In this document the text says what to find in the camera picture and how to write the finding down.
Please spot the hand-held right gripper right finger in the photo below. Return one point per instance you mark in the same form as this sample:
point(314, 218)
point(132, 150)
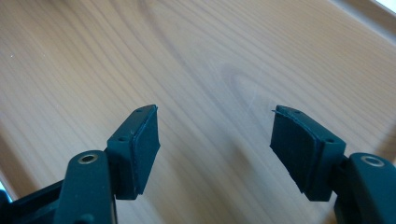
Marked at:
point(303, 149)

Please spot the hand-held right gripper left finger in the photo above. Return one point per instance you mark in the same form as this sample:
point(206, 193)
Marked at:
point(134, 152)

